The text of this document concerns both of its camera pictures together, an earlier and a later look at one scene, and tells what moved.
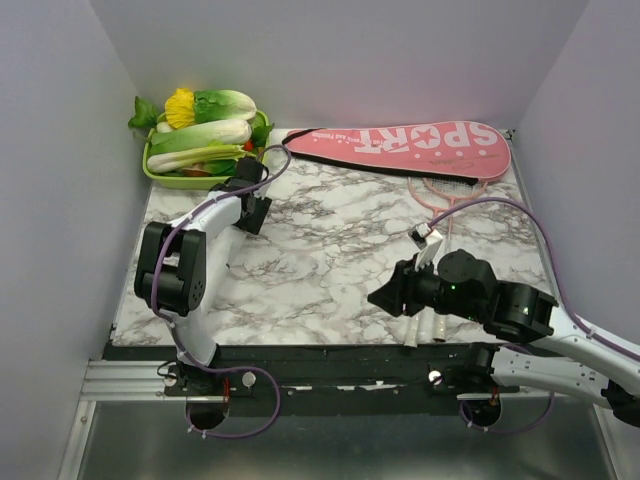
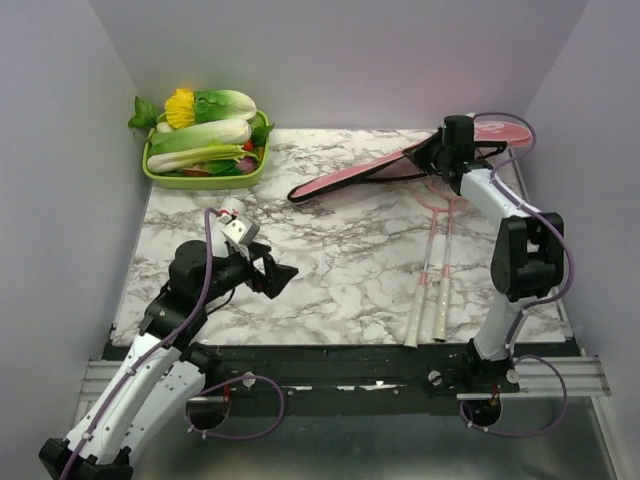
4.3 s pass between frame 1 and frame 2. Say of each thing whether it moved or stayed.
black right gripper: moved
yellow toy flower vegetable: stayed
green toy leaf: stayed
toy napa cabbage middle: stayed
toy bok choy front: stayed
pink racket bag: moved
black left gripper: moved
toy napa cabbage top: stayed
